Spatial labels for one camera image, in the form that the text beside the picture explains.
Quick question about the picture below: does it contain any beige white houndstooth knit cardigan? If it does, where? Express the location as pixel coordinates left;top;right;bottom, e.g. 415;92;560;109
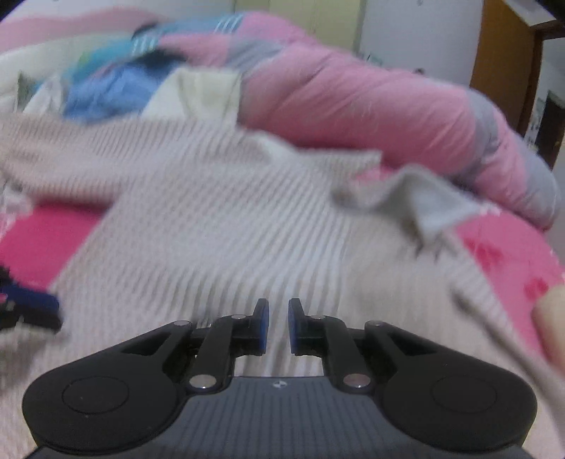
1;115;564;458

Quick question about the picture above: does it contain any cream folded cloth at edge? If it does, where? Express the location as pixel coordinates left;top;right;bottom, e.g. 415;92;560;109
533;285;565;373

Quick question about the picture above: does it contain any pink floral fleece blanket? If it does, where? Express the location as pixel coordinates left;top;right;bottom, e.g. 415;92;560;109
1;181;564;353

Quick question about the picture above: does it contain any white crumpled garment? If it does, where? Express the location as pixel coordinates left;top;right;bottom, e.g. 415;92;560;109
15;73;69;115

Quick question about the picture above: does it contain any blue crumpled garment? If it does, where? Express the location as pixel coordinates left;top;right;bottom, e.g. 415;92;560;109
63;51;184;123

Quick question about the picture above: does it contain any cream fleece garment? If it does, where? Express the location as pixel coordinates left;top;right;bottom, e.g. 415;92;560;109
140;66;242;125

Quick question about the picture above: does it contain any teal striped fabric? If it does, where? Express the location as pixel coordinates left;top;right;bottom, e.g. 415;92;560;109
65;13;244;81

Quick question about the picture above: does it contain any yellow-green wardrobe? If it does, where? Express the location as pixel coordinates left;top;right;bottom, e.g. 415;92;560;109
233;0;367;52

